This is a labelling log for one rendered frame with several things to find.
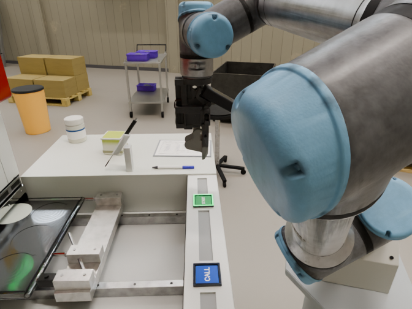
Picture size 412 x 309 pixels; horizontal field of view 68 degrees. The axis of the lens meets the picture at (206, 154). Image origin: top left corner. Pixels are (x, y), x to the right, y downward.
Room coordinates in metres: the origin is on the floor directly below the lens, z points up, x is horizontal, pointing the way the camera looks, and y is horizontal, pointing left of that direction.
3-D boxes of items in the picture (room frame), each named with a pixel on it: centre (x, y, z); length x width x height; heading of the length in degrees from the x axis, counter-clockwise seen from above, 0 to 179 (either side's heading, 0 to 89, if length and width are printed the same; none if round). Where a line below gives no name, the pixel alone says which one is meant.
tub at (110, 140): (1.03, 0.33, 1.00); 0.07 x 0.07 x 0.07; 87
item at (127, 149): (0.88, 0.27, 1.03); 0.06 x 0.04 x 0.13; 92
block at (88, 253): (0.58, 0.30, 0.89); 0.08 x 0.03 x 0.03; 92
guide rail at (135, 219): (0.79, 0.31, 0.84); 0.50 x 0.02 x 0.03; 92
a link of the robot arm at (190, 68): (0.70, 0.02, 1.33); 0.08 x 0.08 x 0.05
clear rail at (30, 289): (0.63, 0.39, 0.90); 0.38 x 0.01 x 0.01; 2
